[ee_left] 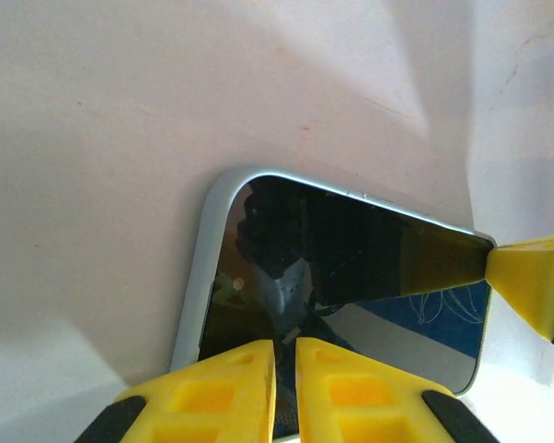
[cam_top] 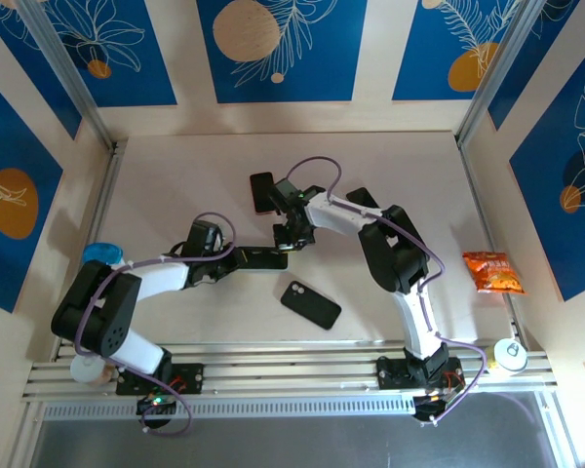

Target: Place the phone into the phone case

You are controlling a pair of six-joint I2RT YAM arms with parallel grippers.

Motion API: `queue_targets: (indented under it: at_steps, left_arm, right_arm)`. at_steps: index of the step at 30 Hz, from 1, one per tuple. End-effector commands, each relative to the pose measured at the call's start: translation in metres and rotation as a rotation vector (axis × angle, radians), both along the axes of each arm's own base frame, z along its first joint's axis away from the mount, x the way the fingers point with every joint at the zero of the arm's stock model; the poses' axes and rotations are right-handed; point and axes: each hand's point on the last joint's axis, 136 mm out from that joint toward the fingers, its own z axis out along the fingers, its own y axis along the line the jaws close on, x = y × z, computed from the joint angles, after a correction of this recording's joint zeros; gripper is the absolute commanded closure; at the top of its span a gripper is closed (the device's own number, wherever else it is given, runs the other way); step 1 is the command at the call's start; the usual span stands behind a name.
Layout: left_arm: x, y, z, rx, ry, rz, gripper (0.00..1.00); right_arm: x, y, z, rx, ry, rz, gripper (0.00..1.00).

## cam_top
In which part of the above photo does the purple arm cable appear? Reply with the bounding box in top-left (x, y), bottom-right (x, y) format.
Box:
top-left (73, 211), bottom-right (239, 438)
top-left (287, 155), bottom-right (494, 426)

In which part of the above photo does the black phone case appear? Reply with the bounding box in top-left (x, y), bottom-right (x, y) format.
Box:
top-left (279, 279), bottom-right (343, 332)

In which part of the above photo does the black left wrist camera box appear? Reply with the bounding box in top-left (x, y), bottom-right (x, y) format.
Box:
top-left (181, 219), bottom-right (224, 258)

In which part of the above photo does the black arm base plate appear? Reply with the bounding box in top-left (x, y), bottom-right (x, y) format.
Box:
top-left (114, 362), bottom-right (207, 398)
top-left (375, 356), bottom-right (466, 392)

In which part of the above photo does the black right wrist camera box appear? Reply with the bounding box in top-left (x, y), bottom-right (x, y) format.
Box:
top-left (267, 177), bottom-right (324, 217)

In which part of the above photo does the aluminium side rail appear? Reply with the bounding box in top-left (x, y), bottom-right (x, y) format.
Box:
top-left (454, 130), bottom-right (528, 345)
top-left (52, 137), bottom-right (130, 364)

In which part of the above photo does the aluminium frame post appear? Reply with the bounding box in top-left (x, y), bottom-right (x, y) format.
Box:
top-left (13, 0), bottom-right (119, 153)
top-left (455, 0), bottom-right (552, 150)

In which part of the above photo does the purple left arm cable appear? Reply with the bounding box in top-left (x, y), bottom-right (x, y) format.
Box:
top-left (73, 211), bottom-right (239, 438)

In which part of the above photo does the grey metal shelf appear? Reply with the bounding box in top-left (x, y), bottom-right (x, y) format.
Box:
top-left (25, 389), bottom-right (582, 468)

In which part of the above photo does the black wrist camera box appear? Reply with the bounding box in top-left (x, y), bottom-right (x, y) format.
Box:
top-left (181, 219), bottom-right (224, 258)
top-left (267, 177), bottom-right (324, 217)

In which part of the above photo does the aluminium front rail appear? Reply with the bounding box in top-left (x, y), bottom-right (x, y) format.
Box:
top-left (20, 339), bottom-right (561, 403)

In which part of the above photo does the orange chip bag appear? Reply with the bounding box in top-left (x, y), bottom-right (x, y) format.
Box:
top-left (461, 250), bottom-right (528, 296)

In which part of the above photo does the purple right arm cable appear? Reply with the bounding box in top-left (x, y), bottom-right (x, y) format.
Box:
top-left (287, 155), bottom-right (494, 426)

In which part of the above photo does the slotted grey cable duct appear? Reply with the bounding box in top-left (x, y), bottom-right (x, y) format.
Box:
top-left (40, 393), bottom-right (421, 422)

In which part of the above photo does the white lid brown can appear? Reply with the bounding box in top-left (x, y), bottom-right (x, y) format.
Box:
top-left (68, 352), bottom-right (121, 390)

